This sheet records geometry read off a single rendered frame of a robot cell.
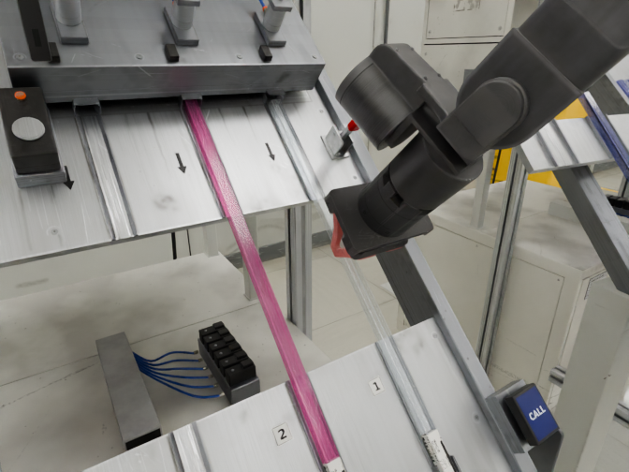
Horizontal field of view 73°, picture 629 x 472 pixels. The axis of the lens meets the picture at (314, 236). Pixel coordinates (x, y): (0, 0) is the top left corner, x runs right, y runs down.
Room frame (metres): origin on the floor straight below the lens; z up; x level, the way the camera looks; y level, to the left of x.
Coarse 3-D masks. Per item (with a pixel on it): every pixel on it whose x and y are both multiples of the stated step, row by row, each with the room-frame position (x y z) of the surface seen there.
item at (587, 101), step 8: (584, 96) 0.64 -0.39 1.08; (584, 104) 0.64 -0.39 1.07; (592, 104) 0.63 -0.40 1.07; (592, 112) 0.62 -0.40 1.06; (600, 112) 0.62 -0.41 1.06; (592, 120) 0.62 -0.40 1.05; (600, 120) 0.61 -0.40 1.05; (600, 128) 0.61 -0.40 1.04; (608, 128) 0.61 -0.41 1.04; (608, 136) 0.60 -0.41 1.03; (616, 136) 0.60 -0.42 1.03; (608, 144) 0.59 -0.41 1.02; (616, 144) 0.59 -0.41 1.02; (616, 152) 0.58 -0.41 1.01; (624, 152) 0.58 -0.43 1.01; (616, 160) 0.58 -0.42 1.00; (624, 160) 0.57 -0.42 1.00; (624, 168) 0.57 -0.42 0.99
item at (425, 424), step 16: (272, 112) 0.57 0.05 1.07; (288, 128) 0.55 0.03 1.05; (288, 144) 0.53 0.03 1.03; (304, 160) 0.52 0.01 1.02; (304, 176) 0.50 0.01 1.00; (320, 192) 0.49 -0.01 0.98; (320, 208) 0.47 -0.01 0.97; (352, 272) 0.42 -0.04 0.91; (368, 288) 0.41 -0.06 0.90; (368, 304) 0.40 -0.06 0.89; (368, 320) 0.39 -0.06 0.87; (384, 320) 0.39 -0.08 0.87; (384, 336) 0.37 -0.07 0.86; (384, 352) 0.37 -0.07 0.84; (400, 352) 0.37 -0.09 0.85; (400, 368) 0.35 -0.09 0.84; (400, 384) 0.35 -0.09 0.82; (416, 400) 0.33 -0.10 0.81; (416, 416) 0.32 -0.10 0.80
